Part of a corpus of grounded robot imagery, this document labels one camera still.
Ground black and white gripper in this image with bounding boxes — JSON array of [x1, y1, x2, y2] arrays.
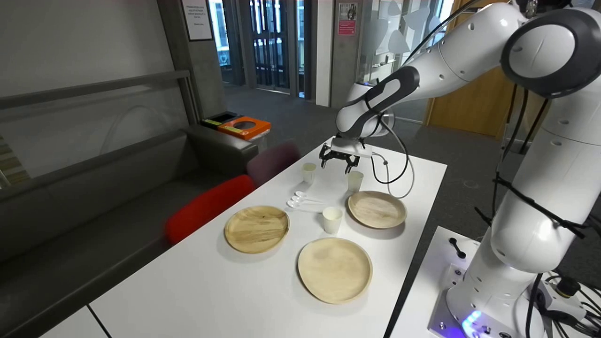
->
[[320, 139, 374, 173]]

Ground white paper cup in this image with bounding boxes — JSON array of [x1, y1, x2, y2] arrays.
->
[[301, 164, 318, 184], [348, 171, 365, 192], [322, 207, 342, 235]]

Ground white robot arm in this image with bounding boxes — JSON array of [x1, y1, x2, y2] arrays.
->
[[320, 0, 601, 338]]

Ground wooden plate right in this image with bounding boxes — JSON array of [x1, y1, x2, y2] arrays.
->
[[346, 192, 408, 230]]

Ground wooden plate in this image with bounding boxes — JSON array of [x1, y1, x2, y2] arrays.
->
[[224, 207, 290, 254], [297, 237, 372, 305], [346, 192, 408, 230]]

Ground wooden plate left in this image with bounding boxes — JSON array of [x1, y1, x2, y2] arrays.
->
[[224, 207, 290, 254]]

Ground wooden plate near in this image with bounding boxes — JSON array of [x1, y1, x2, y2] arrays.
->
[[297, 237, 372, 305]]

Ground maroon chair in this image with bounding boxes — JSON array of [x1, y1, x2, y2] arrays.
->
[[247, 143, 299, 184]]

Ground wooden door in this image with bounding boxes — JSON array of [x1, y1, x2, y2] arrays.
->
[[425, 68, 543, 139]]

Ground red chair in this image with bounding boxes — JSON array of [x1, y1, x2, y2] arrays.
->
[[166, 175, 256, 245]]

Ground dark grey sofa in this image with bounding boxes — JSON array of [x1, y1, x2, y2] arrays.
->
[[0, 126, 258, 338]]

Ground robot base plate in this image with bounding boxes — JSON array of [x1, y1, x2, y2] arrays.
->
[[431, 239, 538, 338]]

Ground wall notice sign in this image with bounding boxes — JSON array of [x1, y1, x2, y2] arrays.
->
[[183, 0, 213, 42]]

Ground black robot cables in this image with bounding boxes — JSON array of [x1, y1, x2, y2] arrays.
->
[[369, 0, 601, 338]]

